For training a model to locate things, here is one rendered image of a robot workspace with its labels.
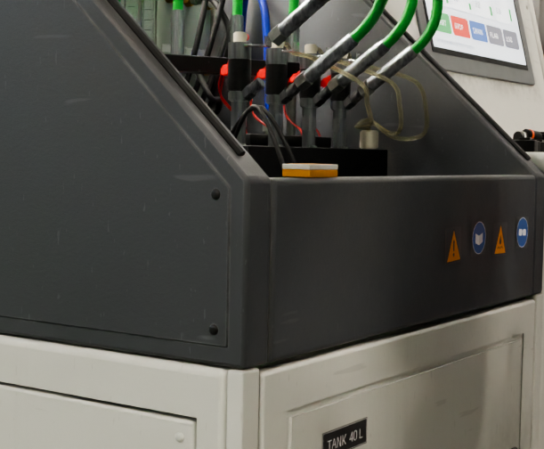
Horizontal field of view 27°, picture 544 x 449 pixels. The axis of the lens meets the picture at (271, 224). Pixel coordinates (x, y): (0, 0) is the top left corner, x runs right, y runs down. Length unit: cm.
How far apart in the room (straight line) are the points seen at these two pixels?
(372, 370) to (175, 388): 23
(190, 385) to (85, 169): 22
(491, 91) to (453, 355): 79
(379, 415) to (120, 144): 38
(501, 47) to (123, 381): 124
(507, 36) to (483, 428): 92
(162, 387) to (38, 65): 32
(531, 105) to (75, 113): 127
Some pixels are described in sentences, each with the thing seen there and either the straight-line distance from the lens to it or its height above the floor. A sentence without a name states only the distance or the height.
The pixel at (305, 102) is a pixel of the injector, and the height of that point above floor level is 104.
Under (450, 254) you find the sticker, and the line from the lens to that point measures 127.
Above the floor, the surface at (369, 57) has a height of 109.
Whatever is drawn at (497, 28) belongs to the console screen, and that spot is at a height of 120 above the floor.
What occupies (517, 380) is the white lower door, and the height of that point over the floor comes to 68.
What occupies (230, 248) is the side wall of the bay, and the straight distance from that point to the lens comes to 93.
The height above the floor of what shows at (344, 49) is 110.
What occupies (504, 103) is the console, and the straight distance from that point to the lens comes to 203.
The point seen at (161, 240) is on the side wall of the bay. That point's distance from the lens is 97.
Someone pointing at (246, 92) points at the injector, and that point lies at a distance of 134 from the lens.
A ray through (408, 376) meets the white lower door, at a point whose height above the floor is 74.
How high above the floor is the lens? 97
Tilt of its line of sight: 4 degrees down
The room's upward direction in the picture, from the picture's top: 1 degrees clockwise
